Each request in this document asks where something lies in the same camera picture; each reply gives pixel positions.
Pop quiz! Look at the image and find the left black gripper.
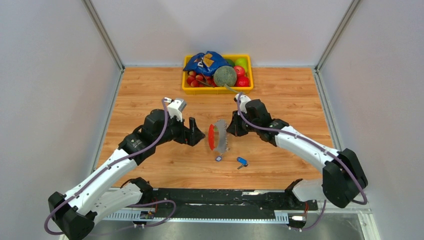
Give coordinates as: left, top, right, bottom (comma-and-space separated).
154, 111, 206, 146

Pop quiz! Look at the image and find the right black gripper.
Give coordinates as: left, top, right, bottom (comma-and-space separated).
226, 109, 259, 137

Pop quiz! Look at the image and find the red handled key ring holder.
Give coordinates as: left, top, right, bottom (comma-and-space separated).
207, 119, 228, 155

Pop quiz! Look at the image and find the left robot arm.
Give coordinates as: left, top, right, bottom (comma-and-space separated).
44, 109, 205, 240

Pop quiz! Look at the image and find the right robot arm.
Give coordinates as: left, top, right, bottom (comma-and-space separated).
226, 93, 368, 209

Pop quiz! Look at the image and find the blue tag key on table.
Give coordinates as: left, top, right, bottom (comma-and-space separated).
236, 157, 249, 170

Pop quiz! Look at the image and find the red tomato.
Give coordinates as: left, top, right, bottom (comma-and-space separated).
234, 76, 250, 88

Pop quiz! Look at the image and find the green melon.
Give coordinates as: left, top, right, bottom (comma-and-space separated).
213, 66, 245, 94

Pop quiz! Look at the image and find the bunch of red fruits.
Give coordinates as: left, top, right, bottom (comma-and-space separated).
186, 70, 217, 88

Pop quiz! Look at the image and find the red apple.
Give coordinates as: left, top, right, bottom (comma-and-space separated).
233, 65, 246, 78

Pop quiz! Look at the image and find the green apple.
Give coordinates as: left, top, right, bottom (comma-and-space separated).
234, 57, 249, 72

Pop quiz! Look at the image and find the blue snack bag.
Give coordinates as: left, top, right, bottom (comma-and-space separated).
183, 51, 231, 76

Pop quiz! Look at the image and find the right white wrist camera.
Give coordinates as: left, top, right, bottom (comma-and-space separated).
234, 92, 251, 115

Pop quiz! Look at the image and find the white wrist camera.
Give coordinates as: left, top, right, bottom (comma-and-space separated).
163, 97, 187, 123
234, 92, 251, 115

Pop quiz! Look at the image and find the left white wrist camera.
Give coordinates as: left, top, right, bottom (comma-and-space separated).
163, 97, 187, 123

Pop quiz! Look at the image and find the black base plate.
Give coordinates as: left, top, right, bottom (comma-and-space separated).
140, 188, 318, 220

